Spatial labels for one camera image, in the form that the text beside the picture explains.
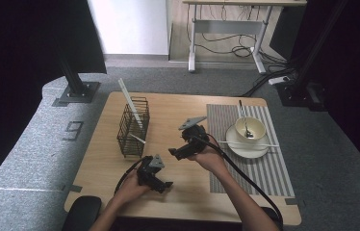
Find white round plate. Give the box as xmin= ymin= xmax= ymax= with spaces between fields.
xmin=225 ymin=123 xmax=270 ymax=160

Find black metal stand with base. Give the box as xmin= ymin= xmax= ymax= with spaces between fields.
xmin=275 ymin=0 xmax=350 ymax=112
xmin=57 ymin=47 xmax=101 ymax=105

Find long white chopstick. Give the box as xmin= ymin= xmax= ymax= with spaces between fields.
xmin=117 ymin=78 xmax=144 ymax=130

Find black floor cable bundle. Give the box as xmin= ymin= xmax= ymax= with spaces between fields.
xmin=239 ymin=51 xmax=301 ymax=98

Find person's right hand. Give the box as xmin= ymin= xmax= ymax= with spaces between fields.
xmin=187 ymin=141 xmax=229 ymax=176

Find grey striped placemat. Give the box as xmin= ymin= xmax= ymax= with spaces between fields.
xmin=206 ymin=103 xmax=296 ymax=198

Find cream ceramic bowl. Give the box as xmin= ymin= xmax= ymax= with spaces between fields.
xmin=234 ymin=115 xmax=268 ymax=144

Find dark wire cutlery basket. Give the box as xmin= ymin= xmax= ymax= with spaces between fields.
xmin=116 ymin=96 xmax=151 ymax=159

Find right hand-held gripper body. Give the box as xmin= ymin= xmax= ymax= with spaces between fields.
xmin=178 ymin=115 xmax=211 ymax=155

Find person's left hand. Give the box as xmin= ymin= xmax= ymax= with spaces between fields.
xmin=115 ymin=170 xmax=152 ymax=204

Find white-legged wooden desk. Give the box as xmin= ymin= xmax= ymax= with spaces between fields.
xmin=182 ymin=0 xmax=308 ymax=75

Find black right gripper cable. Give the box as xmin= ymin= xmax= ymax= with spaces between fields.
xmin=193 ymin=135 xmax=284 ymax=231

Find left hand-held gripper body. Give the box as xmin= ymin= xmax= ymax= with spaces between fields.
xmin=136 ymin=154 xmax=167 ymax=191

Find white power strip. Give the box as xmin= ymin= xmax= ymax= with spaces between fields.
xmin=268 ymin=75 xmax=291 ymax=87

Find black cables under desk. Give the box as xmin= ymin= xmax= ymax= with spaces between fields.
xmin=186 ymin=4 xmax=263 ymax=60

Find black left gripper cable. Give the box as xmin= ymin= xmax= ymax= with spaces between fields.
xmin=114 ymin=156 xmax=145 ymax=195

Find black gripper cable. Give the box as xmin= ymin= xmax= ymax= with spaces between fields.
xmin=114 ymin=156 xmax=145 ymax=195
xmin=193 ymin=135 xmax=284 ymax=231

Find dark curtain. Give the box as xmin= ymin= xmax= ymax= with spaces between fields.
xmin=269 ymin=0 xmax=360 ymax=187
xmin=0 ymin=0 xmax=108 ymax=200

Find metal spoon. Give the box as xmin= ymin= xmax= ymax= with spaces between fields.
xmin=238 ymin=99 xmax=255 ymax=140

